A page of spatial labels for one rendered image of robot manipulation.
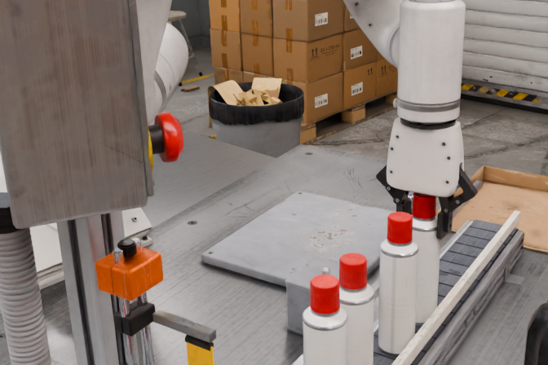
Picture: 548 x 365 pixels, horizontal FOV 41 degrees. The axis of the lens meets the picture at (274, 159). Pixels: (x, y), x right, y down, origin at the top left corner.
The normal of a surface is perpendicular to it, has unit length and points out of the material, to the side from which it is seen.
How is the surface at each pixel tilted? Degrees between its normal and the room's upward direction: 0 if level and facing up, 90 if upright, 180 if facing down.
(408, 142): 87
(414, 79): 90
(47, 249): 42
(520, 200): 0
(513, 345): 0
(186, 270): 0
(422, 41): 90
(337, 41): 87
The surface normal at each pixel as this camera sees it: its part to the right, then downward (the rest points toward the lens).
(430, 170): -0.55, 0.28
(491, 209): -0.03, -0.94
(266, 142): 0.20, 0.44
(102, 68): 0.37, 0.31
